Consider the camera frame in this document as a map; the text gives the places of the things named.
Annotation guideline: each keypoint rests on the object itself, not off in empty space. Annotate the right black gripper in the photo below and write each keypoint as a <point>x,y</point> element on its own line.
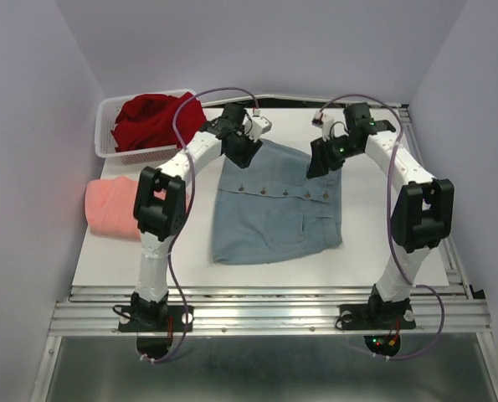
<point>321,160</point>

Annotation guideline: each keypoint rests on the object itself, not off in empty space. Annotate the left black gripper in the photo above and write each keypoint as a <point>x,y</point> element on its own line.
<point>243,161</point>

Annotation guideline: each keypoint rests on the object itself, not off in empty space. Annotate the light blue denim skirt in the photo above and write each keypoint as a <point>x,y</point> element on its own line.
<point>271,211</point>

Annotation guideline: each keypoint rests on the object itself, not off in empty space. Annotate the pink pleated skirt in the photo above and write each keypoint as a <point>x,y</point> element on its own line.
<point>109,207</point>

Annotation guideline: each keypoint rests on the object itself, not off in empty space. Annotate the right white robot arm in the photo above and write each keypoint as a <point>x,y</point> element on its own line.
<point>419,211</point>

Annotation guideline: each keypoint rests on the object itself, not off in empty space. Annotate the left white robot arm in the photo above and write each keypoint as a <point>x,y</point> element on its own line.
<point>163,196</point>

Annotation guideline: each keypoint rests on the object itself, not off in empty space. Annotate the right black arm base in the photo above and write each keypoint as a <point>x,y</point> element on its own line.
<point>361,317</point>

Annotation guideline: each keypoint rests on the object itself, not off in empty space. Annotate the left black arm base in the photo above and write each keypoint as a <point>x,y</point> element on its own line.
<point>169,318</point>

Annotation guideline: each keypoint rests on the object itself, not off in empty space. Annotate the red skirt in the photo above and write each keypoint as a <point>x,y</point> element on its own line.
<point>146,121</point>

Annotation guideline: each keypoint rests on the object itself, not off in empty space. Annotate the white plastic basket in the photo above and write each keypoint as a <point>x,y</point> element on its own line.
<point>105,144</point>

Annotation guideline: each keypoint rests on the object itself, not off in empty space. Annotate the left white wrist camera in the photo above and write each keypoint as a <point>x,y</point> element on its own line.
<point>256,126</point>

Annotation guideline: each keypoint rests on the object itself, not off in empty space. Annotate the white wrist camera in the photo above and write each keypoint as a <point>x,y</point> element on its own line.
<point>324,123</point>
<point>256,126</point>

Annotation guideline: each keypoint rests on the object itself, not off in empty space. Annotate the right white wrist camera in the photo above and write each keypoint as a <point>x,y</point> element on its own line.
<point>324,123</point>

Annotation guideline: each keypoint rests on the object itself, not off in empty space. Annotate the aluminium mounting rail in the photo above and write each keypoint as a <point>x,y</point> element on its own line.
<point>238,311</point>

